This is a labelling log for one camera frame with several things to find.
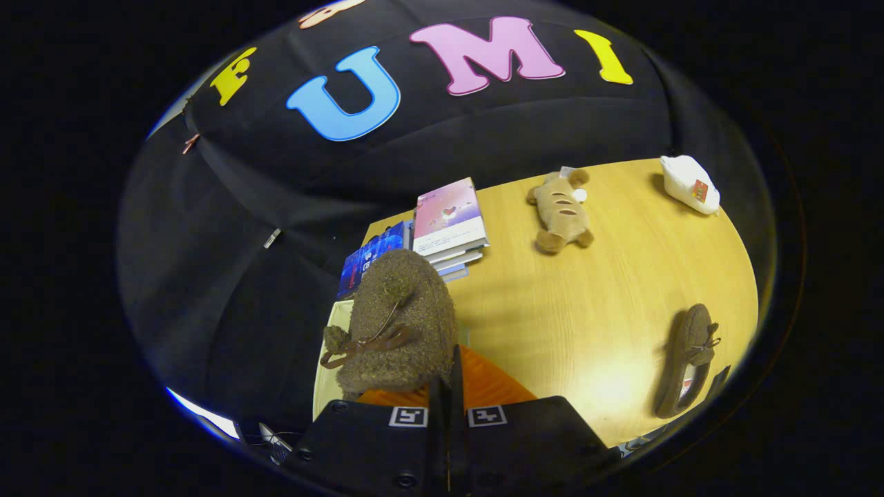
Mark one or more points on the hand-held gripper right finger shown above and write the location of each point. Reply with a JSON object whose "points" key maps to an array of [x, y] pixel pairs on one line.
{"points": [[532, 442]]}

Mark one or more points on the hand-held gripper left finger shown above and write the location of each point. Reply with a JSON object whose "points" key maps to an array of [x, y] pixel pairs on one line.
{"points": [[373, 442]]}

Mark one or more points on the green fabric storage box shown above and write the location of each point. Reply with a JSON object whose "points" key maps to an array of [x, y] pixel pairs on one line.
{"points": [[324, 393]]}

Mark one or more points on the brown fuzzy shoe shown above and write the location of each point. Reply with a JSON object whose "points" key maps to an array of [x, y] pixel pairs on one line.
{"points": [[407, 310], [690, 338]]}

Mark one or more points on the pale blue book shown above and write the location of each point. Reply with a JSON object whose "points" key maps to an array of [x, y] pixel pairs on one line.
{"points": [[456, 274]]}

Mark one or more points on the dark blue book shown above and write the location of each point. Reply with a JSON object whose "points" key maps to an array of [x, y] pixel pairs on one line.
{"points": [[373, 252]]}

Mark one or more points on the white book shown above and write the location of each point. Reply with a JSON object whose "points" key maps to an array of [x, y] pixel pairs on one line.
{"points": [[459, 259]]}

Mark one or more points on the brown plush toy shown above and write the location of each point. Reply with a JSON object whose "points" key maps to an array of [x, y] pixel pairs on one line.
{"points": [[561, 210]]}

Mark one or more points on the pink cover book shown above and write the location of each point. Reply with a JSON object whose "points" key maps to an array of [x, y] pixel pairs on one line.
{"points": [[449, 214]]}

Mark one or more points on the white plush toy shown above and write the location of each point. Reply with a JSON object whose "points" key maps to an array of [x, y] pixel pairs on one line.
{"points": [[687, 183]]}

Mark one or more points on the pink clip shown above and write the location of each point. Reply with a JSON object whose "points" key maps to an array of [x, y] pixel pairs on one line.
{"points": [[190, 143]]}

